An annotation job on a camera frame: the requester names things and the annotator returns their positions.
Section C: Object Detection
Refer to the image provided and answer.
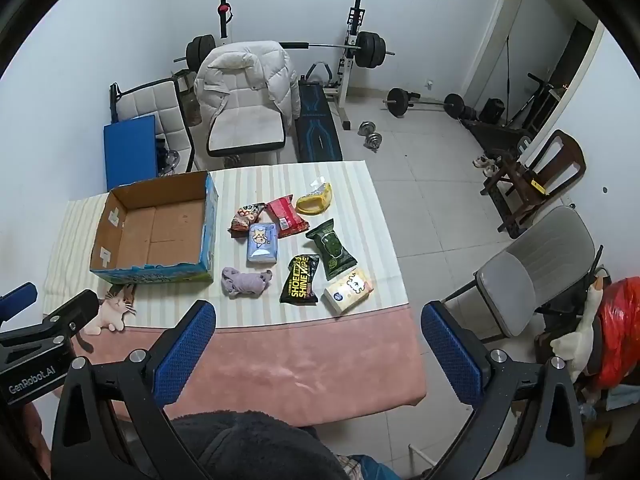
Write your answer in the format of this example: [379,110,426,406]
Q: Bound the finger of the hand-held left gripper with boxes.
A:
[0,282,38,323]
[42,289,100,342]

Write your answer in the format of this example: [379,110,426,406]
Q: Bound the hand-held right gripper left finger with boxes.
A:
[50,300,217,480]

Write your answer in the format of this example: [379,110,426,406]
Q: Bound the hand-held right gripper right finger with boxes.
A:
[421,301,587,480]

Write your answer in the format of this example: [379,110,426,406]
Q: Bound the purple cloth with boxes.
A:
[221,266,273,300]

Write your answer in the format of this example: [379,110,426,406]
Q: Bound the cardboard box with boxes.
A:
[90,170,219,284]

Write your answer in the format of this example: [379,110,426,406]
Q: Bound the cream tissue pack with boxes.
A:
[322,268,374,316]

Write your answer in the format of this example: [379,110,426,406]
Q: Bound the blue tissue pack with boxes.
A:
[246,221,279,265]

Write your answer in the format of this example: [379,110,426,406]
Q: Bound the black yellow wipes packet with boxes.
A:
[279,254,320,305]

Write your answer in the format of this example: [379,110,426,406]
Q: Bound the colourful cartoon snack packet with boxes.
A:
[228,202,266,235]

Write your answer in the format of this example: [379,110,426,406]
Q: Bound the green wet wipes packet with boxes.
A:
[305,218,358,281]

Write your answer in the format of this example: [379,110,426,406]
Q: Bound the red snack packet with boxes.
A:
[265,194,310,239]

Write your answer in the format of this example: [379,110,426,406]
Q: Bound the yellow scrub sponge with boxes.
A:
[296,176,333,216]

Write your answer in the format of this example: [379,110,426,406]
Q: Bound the person's left forearm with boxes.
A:
[20,402,53,480]

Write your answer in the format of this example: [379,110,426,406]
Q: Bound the person's dark fleece clothing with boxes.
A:
[170,410,351,480]

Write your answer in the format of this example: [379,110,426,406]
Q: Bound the striped pink cat blanket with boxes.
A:
[42,161,428,408]

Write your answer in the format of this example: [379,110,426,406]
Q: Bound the white plush duck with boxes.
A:
[550,277,608,383]

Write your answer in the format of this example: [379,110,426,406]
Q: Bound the grey folding chair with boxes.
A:
[442,205,606,338]

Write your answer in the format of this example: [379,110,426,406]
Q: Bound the blue folded mat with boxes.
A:
[103,115,158,192]

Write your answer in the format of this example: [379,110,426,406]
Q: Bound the red plastic bag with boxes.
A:
[595,277,640,386]

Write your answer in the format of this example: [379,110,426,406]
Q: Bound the chrome weight plates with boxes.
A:
[157,135,193,176]

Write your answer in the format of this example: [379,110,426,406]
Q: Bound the white quilted chair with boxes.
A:
[117,77,196,173]

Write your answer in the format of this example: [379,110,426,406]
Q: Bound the black exercise machine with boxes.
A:
[467,72,571,158]

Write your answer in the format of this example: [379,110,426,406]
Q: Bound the dark wooden chair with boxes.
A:
[481,129,587,239]

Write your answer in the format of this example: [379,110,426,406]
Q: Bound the white seat black-trimmed chair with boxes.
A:
[206,102,290,166]

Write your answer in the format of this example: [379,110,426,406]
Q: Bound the black bag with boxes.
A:
[481,98,506,126]

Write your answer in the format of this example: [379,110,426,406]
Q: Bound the short black barbell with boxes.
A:
[383,87,473,121]

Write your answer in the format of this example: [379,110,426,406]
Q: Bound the black blue weight bench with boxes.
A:
[295,61,346,163]

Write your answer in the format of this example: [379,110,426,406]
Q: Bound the white puffer jacket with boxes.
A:
[194,40,300,133]

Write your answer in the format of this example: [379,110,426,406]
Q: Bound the white barbell rack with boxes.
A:
[216,0,366,130]

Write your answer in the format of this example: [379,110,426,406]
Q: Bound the racked black barbell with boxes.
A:
[186,31,396,68]

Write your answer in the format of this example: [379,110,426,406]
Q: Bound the white door frame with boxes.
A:
[462,0,606,206]

